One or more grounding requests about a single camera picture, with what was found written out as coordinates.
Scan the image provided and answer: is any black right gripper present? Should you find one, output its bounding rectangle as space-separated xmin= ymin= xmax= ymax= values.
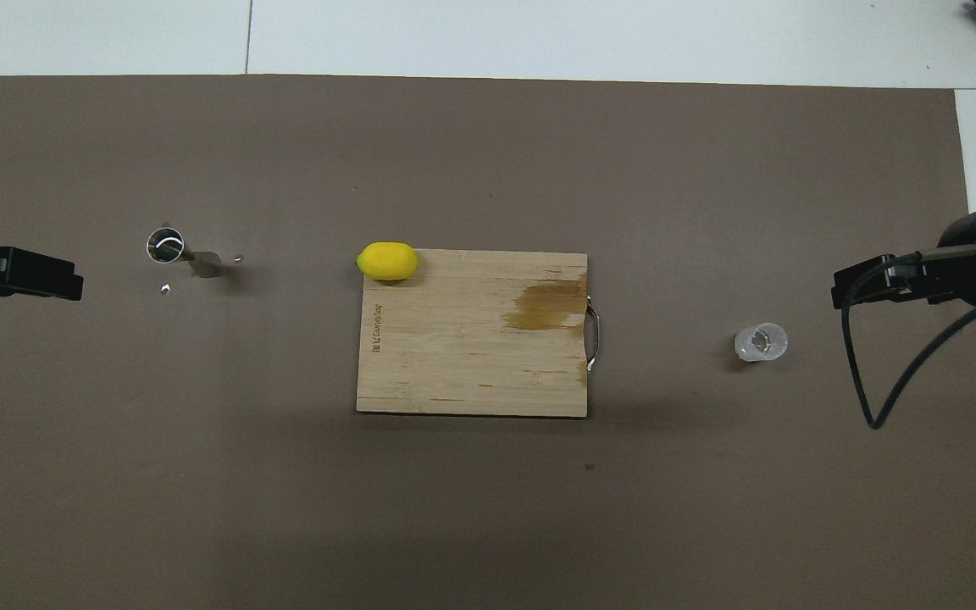
xmin=832 ymin=208 xmax=976 ymax=311

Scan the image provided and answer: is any clear plastic cup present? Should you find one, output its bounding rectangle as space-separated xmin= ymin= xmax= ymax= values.
xmin=734 ymin=322 xmax=790 ymax=363

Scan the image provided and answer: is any steel double jigger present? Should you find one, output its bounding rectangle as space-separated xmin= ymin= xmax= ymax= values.
xmin=146 ymin=226 xmax=224 ymax=280

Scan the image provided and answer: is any yellow lemon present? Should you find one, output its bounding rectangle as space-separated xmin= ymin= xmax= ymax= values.
xmin=357 ymin=241 xmax=419 ymax=282

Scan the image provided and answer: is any wooden cutting board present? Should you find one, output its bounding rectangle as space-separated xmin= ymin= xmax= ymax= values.
xmin=356 ymin=249 xmax=602 ymax=419

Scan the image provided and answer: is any brown table mat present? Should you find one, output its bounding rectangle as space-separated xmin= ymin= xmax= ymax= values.
xmin=0 ymin=75 xmax=976 ymax=610

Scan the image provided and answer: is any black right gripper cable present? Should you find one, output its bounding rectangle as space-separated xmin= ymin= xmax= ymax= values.
xmin=841 ymin=244 xmax=976 ymax=430

